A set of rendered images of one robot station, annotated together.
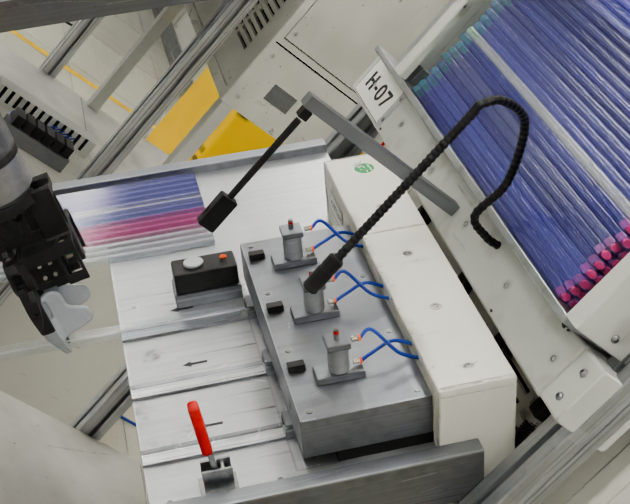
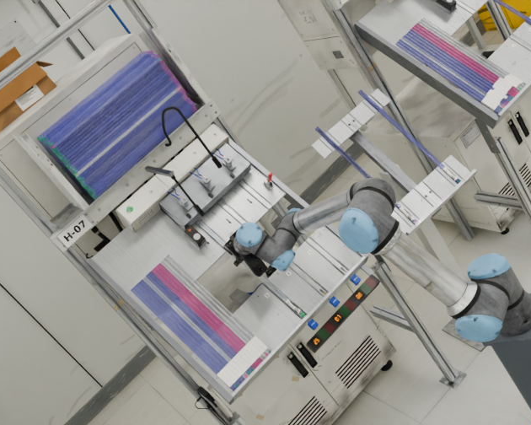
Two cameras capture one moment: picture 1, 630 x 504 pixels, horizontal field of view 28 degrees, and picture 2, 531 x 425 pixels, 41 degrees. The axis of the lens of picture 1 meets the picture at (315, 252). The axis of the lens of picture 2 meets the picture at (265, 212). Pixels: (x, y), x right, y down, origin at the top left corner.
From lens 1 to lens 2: 247 cm
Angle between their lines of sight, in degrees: 73
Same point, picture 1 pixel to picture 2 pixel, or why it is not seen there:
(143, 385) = not seen: hidden behind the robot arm
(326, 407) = (242, 161)
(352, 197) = (149, 202)
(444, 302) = (191, 152)
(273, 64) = not seen: outside the picture
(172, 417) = (252, 212)
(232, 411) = (241, 199)
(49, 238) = not seen: hidden behind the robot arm
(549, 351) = (204, 117)
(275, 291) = (202, 201)
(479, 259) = (168, 151)
